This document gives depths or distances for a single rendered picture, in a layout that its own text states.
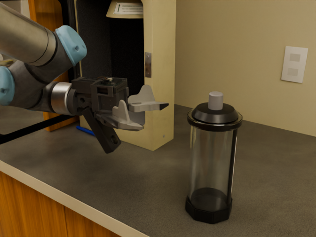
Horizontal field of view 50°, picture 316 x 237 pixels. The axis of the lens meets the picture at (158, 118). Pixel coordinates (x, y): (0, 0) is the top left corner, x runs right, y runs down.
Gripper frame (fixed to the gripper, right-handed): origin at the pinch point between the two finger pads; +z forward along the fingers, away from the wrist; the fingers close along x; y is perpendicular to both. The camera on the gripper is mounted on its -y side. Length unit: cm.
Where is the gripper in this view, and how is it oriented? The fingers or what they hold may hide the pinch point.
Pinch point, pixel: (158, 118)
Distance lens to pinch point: 72.1
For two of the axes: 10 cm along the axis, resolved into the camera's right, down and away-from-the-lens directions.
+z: 9.3, 1.2, -3.4
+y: -0.1, -9.3, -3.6
